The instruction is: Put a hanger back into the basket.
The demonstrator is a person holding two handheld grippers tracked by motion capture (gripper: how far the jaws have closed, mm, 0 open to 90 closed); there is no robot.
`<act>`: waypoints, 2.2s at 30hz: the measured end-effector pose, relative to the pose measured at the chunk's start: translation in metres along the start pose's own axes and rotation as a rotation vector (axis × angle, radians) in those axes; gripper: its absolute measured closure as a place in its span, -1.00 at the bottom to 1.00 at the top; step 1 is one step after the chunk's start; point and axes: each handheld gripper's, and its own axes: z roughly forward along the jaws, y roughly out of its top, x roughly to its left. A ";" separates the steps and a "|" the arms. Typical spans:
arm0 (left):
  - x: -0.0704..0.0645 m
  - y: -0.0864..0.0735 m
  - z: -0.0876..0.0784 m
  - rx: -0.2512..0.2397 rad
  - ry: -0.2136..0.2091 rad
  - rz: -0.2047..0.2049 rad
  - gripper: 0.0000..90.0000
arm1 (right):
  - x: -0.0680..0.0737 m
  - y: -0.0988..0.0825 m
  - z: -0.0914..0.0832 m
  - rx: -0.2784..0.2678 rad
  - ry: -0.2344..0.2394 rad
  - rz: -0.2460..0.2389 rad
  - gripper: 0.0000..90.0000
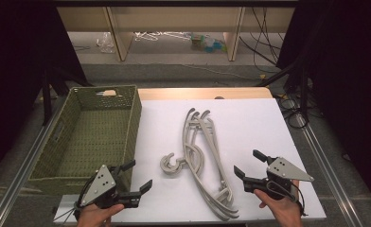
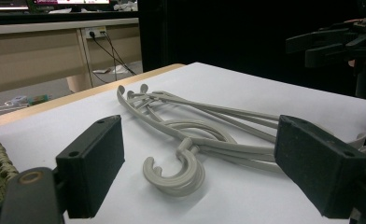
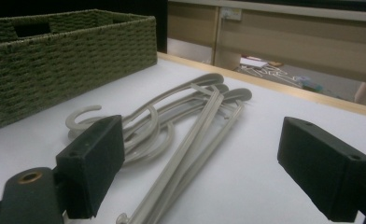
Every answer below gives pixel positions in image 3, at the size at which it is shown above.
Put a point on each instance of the flat white box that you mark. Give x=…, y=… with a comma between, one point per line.
x=254, y=62

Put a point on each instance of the green woven basket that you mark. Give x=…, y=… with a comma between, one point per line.
x=63, y=68

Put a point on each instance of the white table mat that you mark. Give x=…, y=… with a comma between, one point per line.
x=265, y=133

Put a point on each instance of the white wall socket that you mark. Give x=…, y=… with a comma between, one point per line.
x=231, y=13

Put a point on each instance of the light wooden desk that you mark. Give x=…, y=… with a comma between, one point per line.
x=296, y=40

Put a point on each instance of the colourful plastic items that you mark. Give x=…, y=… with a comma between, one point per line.
x=310, y=84

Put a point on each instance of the grey plastic clothes hanger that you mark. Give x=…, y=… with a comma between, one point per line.
x=223, y=88
x=242, y=94
x=203, y=80

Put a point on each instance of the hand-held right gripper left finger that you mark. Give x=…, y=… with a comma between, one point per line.
x=91, y=161

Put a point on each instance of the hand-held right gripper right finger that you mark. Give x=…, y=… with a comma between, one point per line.
x=324, y=168

